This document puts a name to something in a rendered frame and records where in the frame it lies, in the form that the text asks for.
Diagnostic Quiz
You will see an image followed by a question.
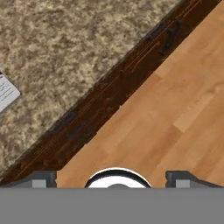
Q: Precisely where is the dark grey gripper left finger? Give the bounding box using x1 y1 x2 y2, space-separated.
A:
0 170 58 189

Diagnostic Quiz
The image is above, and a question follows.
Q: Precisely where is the white and black round object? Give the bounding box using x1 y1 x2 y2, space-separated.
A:
84 166 153 189

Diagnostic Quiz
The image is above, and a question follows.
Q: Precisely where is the dark cupboard handle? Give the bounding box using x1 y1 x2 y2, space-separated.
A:
157 19 184 56

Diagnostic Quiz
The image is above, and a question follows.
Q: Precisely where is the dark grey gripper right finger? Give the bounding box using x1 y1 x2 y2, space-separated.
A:
164 170 224 189

